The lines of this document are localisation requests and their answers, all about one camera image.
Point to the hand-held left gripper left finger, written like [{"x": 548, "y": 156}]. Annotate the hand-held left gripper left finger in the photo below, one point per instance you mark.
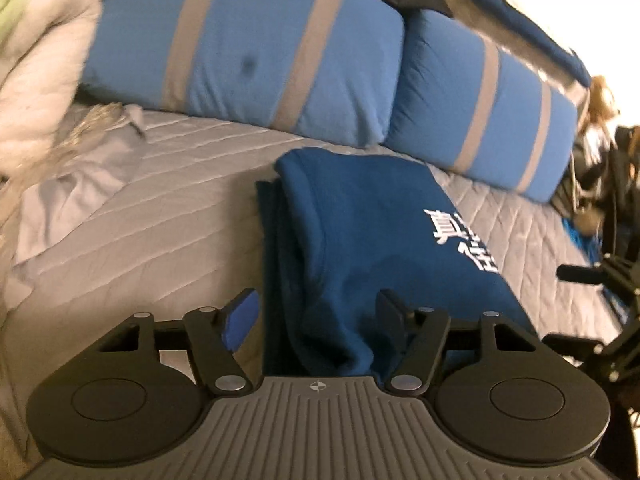
[{"x": 241, "y": 321}]

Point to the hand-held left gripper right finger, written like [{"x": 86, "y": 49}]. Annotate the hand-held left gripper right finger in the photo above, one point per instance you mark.
[{"x": 392, "y": 313}]

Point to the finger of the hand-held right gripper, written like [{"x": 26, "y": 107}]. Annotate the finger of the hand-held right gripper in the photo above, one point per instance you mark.
[
  {"x": 570, "y": 344},
  {"x": 575, "y": 273}
]

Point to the navy blue sweatshirt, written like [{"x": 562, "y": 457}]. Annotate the navy blue sweatshirt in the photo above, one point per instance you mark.
[{"x": 360, "y": 235}]

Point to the bright blue object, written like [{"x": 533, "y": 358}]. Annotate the bright blue object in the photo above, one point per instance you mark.
[{"x": 580, "y": 240}]

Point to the black stand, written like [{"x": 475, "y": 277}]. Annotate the black stand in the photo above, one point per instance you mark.
[{"x": 622, "y": 175}]

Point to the grey quilted bed cover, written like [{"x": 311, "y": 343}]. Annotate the grey quilted bed cover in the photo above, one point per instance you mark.
[{"x": 175, "y": 220}]

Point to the tan plush object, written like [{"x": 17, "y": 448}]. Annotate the tan plush object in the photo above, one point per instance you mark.
[{"x": 597, "y": 105}]

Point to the grey smooth cloth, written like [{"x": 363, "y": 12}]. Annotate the grey smooth cloth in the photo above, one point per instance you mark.
[{"x": 75, "y": 185}]

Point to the blue grey striped pillow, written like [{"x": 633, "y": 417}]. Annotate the blue grey striped pillow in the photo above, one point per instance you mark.
[{"x": 440, "y": 100}]

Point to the dark blue cloth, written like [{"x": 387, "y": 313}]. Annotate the dark blue cloth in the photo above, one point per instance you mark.
[{"x": 525, "y": 25}]

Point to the blue striped pillow with stain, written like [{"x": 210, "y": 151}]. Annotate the blue striped pillow with stain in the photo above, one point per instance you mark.
[{"x": 240, "y": 20}]

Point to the white quilted comforter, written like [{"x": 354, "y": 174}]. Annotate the white quilted comforter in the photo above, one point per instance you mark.
[{"x": 40, "y": 60}]

